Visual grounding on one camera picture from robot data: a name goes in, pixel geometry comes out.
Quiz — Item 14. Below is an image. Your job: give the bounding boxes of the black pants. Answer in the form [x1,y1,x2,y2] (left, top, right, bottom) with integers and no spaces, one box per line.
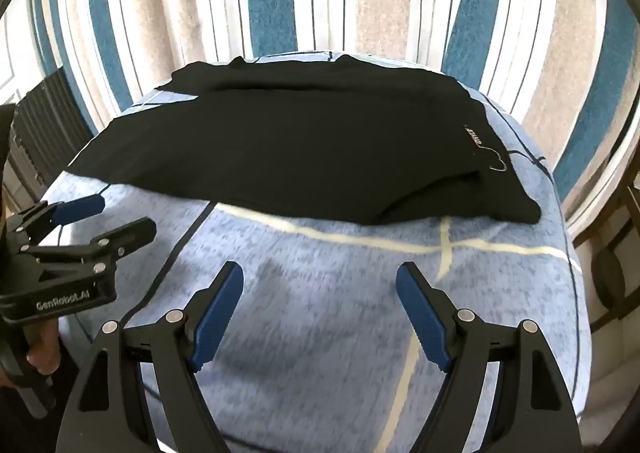
[67,56,543,226]

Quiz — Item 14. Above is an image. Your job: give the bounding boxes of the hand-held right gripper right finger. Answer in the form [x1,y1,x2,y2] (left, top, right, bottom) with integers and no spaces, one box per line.
[395,261,583,453]

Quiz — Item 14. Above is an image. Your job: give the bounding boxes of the blue checked blanket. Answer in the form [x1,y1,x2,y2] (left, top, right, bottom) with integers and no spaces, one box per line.
[37,50,583,453]

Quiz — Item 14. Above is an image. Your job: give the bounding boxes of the person's left hand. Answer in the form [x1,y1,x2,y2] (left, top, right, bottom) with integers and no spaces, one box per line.
[25,320,63,376]

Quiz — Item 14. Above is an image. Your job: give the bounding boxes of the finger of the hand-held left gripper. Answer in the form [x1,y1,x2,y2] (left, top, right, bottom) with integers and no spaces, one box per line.
[19,216,157,280]
[7,194,106,244]

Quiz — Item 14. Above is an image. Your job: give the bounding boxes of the white panelled door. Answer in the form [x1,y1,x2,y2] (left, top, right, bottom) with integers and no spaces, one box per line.
[0,8,43,106]

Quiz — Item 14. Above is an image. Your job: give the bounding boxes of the wooden chair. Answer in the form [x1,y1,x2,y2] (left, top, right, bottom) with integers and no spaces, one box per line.
[572,153,640,334]

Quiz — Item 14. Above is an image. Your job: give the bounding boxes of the dark ribbed radiator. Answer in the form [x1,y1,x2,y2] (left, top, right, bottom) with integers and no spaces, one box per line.
[12,66,98,194]

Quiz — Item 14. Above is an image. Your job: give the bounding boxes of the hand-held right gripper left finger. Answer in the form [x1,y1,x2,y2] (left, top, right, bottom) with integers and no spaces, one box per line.
[57,260,246,453]

